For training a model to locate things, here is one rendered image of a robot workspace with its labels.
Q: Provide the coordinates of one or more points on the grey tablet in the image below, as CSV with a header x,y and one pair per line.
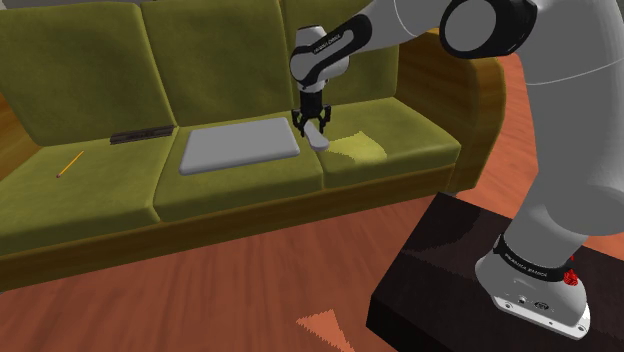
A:
x,y
239,144

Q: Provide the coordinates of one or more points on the grey oblong object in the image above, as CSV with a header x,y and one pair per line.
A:
x,y
315,137

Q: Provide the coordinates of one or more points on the green sofa with wooden frame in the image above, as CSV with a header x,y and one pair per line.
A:
x,y
97,195

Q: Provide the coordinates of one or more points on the yellow pencil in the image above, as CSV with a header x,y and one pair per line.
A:
x,y
70,163

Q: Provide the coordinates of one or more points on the dark robot stand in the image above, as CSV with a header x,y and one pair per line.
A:
x,y
438,287

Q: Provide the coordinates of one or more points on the black remote control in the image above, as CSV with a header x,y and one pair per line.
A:
x,y
141,134

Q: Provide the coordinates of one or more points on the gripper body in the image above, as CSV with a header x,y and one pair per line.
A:
x,y
310,103

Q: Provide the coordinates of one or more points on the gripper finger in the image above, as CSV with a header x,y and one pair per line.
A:
x,y
325,118
297,120

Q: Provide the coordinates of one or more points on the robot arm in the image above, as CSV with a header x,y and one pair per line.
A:
x,y
570,122

